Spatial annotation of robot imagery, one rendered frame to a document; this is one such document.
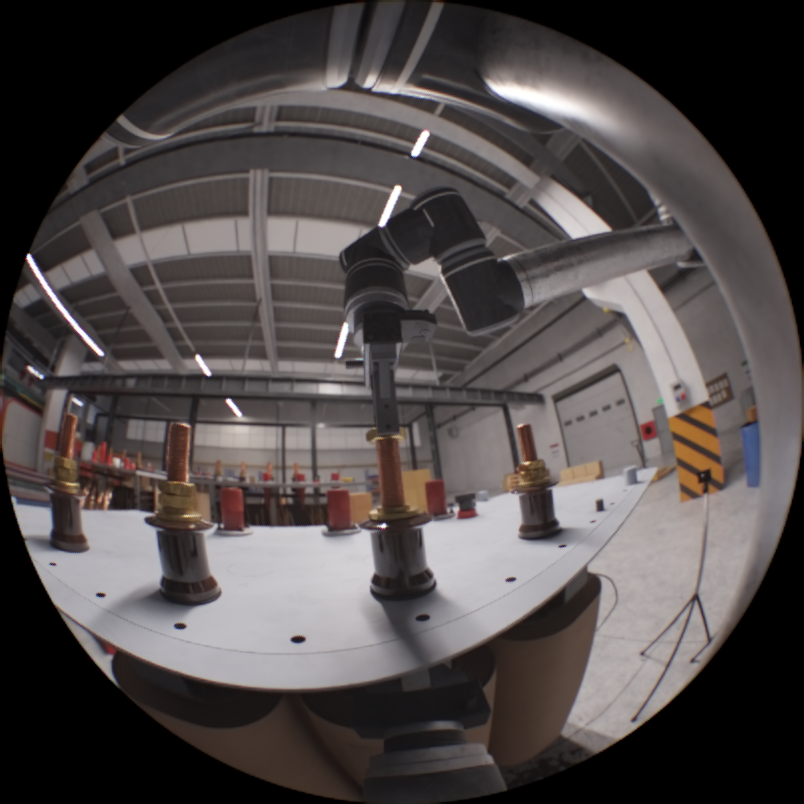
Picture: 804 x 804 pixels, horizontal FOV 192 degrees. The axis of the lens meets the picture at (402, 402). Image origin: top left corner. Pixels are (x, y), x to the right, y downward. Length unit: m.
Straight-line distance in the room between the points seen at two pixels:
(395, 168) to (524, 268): 3.03
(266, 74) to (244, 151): 3.36
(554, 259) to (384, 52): 0.38
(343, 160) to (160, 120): 3.14
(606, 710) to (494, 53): 1.93
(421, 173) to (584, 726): 4.77
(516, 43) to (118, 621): 0.44
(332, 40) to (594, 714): 1.97
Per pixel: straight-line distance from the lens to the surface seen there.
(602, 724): 1.75
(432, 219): 0.43
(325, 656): 0.22
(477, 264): 0.41
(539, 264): 0.44
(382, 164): 3.35
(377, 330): 0.30
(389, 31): 0.20
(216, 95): 0.23
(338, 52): 0.21
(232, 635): 0.26
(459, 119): 8.84
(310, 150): 3.35
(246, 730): 0.56
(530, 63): 0.15
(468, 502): 0.76
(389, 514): 0.27
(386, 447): 0.29
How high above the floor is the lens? 1.50
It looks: 19 degrees up
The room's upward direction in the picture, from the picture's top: 7 degrees counter-clockwise
